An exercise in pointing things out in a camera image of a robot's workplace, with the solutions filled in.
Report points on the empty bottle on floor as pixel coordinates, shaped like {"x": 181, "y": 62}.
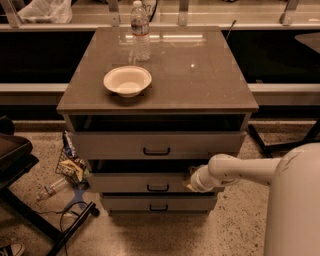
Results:
{"x": 52, "y": 189}

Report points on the clear plastic water bottle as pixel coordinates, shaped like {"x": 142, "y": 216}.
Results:
{"x": 140, "y": 31}

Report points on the black white sneaker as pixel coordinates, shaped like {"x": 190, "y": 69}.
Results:
{"x": 16, "y": 249}

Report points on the grey drawer cabinet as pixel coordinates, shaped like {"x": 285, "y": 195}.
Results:
{"x": 196, "y": 86}

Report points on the wire basket with snack bags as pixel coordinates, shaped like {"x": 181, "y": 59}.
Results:
{"x": 70, "y": 165}

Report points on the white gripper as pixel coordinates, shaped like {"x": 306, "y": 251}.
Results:
{"x": 199, "y": 180}

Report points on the black chair with base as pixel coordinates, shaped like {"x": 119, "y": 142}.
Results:
{"x": 16, "y": 159}

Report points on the grey drawer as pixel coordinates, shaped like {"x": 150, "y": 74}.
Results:
{"x": 138, "y": 182}
{"x": 155, "y": 145}
{"x": 173, "y": 203}

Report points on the white plastic bag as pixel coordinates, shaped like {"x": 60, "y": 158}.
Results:
{"x": 47, "y": 11}

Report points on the white paper bowl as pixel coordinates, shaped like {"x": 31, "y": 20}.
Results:
{"x": 127, "y": 81}

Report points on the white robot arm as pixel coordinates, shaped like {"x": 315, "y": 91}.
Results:
{"x": 293, "y": 214}

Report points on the black floor stand right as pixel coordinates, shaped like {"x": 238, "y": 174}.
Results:
{"x": 312, "y": 136}

